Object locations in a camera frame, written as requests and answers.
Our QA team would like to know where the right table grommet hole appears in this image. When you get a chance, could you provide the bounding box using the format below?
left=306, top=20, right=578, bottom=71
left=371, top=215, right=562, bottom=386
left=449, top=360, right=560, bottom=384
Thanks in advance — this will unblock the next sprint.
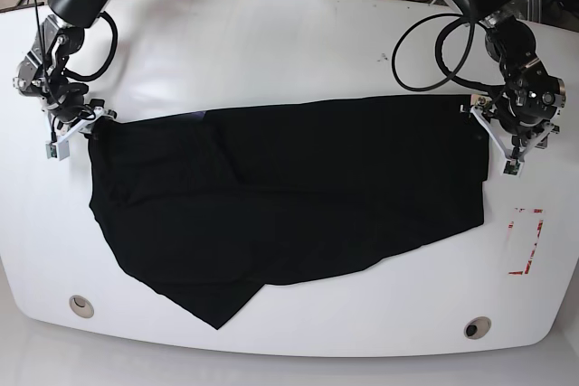
left=464, top=316, right=492, bottom=340

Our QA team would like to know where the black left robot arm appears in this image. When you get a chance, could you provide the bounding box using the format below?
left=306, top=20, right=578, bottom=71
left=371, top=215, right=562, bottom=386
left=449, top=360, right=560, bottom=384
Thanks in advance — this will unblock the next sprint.
left=435, top=0, right=566, bottom=145

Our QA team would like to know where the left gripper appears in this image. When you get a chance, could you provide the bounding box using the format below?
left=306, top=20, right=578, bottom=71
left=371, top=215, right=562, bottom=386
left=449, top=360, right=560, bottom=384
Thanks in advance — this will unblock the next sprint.
left=492, top=67, right=566, bottom=136

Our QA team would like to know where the black t-shirt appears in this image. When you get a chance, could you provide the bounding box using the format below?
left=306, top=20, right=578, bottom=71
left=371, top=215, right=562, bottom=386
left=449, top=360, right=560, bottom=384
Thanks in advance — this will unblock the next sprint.
left=88, top=95, right=489, bottom=329

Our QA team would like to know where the table grommet hole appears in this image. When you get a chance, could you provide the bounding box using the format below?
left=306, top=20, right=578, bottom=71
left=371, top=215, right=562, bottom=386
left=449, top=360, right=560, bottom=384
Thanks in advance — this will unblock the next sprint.
left=464, top=316, right=492, bottom=340
left=69, top=295, right=94, bottom=319

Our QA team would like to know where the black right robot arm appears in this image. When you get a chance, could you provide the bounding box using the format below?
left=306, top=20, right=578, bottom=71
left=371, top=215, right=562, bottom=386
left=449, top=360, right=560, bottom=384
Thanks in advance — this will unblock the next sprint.
left=14, top=0, right=119, bottom=132

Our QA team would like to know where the red tape rectangle marking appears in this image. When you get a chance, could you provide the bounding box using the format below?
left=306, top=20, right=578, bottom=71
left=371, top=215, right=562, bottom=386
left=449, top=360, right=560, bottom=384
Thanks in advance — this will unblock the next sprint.
left=503, top=208, right=546, bottom=276

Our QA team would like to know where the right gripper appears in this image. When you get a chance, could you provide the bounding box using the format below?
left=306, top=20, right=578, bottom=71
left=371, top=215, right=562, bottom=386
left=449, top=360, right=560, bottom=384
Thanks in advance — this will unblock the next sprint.
left=14, top=58, right=98, bottom=124

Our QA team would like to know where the left table grommet hole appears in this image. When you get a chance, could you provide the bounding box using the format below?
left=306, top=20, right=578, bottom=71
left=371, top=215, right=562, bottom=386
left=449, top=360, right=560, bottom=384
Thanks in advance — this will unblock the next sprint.
left=69, top=295, right=94, bottom=319

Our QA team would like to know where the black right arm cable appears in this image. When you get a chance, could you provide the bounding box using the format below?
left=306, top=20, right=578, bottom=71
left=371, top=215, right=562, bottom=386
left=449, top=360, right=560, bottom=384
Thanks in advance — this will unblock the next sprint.
left=26, top=0, right=119, bottom=134

